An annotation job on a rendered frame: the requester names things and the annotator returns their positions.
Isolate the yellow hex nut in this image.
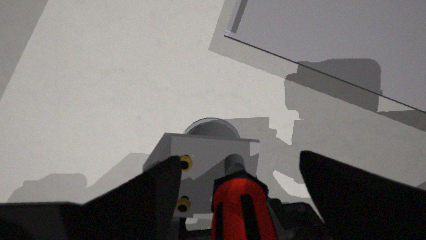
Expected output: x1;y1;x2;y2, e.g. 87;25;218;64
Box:
180;155;193;172
175;198;191;213

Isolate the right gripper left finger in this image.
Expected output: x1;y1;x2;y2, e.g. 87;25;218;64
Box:
0;156;182;240

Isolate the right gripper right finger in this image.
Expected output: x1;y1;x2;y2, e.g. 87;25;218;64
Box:
299;150;426;240

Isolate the red screwdriver handle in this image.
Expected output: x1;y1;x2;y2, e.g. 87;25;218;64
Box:
211;154;279;240

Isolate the grey metal bracket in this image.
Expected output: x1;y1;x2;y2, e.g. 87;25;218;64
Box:
143;133;261;220

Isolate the grey shallow rectangular tray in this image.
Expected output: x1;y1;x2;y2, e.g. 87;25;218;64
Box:
224;0;426;113

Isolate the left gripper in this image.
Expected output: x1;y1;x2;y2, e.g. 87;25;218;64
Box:
166;196;333;240

